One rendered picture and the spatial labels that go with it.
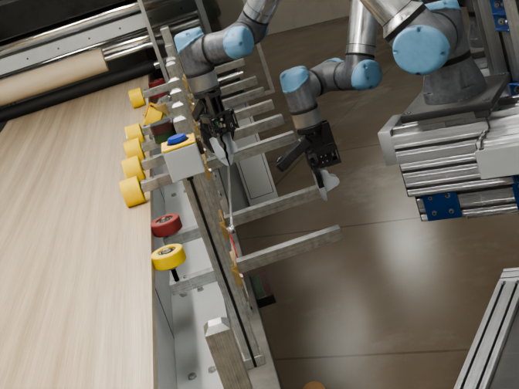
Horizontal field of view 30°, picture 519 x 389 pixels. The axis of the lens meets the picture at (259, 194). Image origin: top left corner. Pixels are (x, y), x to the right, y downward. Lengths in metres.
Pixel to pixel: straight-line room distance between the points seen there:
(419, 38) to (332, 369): 1.63
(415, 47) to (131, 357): 0.91
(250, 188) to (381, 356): 1.93
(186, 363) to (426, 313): 1.45
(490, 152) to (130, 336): 0.89
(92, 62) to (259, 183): 1.07
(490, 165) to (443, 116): 0.19
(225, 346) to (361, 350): 2.29
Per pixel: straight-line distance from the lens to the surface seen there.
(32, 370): 2.00
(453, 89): 2.32
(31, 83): 5.07
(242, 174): 5.15
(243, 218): 2.57
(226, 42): 2.37
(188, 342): 2.53
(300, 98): 2.49
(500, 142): 2.25
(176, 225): 2.55
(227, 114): 2.45
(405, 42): 2.17
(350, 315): 3.82
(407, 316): 3.69
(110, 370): 1.86
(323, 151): 2.53
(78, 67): 5.03
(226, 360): 1.28
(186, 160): 1.93
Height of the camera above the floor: 1.65
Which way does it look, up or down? 17 degrees down
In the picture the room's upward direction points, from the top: 18 degrees counter-clockwise
